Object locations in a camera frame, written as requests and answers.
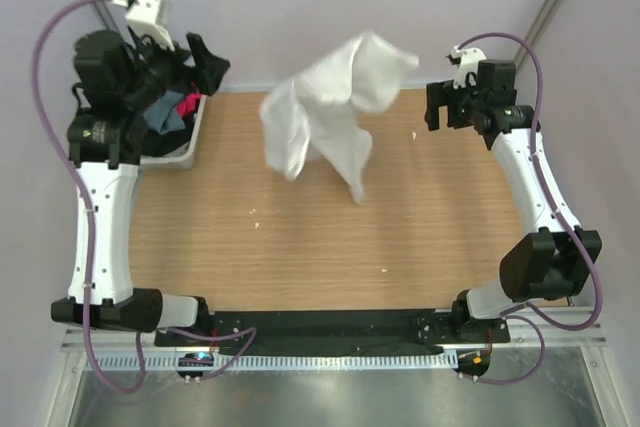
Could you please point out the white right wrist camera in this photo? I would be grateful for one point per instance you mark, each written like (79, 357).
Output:
(467, 61)

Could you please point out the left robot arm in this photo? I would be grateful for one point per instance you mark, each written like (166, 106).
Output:
(120, 81)

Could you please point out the white plastic laundry basket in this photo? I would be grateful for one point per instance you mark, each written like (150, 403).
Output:
(184, 156)

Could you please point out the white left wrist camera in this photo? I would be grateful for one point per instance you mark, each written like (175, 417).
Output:
(148, 18)

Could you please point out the black t shirt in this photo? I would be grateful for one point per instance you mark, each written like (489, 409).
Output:
(160, 145)

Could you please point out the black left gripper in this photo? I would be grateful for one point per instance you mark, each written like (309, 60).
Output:
(205, 76)

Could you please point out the white slotted cable duct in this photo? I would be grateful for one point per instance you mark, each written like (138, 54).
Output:
(196, 361)

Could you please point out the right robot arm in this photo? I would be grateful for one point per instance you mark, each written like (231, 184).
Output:
(552, 259)

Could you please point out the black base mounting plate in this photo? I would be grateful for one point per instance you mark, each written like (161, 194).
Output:
(355, 333)

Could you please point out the white t shirt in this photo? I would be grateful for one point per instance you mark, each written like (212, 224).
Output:
(315, 113)

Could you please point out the front aluminium frame rails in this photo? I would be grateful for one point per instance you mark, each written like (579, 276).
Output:
(526, 331)

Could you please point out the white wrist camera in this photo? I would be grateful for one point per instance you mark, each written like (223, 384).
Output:
(148, 18)
(467, 61)

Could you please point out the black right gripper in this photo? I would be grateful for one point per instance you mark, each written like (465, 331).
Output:
(444, 94)

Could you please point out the grey-blue t shirt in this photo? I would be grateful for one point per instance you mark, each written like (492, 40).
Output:
(162, 116)

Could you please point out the pink t shirt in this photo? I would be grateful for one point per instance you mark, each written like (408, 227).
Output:
(188, 105)

